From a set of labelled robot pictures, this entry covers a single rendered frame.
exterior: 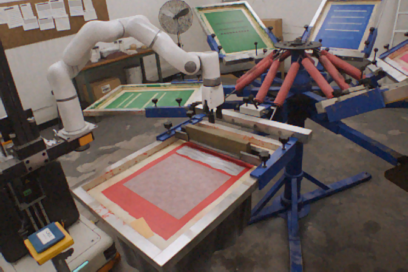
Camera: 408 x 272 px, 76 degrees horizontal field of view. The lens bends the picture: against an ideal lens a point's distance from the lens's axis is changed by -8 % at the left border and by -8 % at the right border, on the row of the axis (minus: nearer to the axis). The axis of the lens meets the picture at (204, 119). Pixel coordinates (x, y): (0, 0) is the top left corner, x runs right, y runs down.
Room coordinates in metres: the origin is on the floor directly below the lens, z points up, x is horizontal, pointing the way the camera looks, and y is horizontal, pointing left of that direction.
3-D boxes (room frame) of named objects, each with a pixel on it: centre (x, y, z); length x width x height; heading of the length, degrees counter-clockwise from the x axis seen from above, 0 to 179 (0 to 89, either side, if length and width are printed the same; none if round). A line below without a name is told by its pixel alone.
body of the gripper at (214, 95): (1.15, -0.05, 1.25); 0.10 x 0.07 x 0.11; 136
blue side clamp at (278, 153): (0.99, -0.27, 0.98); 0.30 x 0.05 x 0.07; 136
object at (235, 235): (0.82, -0.02, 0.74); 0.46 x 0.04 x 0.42; 136
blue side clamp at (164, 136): (1.37, 0.13, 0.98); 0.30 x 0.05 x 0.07; 136
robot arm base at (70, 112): (1.18, 0.61, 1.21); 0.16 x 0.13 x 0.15; 50
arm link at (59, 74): (1.18, 0.59, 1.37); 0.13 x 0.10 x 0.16; 178
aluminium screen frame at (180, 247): (1.01, 0.09, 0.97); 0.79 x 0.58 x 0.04; 136
